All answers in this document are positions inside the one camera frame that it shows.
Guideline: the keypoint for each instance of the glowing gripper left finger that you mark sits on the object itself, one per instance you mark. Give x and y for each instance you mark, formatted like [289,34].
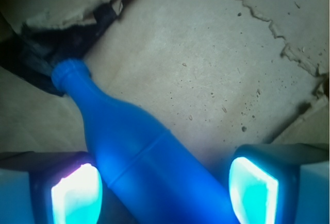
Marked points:
[50,187]

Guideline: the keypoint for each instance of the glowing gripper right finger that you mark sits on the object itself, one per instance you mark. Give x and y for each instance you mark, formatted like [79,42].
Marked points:
[280,183]

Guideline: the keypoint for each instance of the blue plastic bottle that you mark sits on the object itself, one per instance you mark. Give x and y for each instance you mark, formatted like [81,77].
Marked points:
[140,160]

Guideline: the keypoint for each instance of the brown paper bag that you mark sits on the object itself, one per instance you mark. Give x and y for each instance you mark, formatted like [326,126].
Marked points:
[217,73]

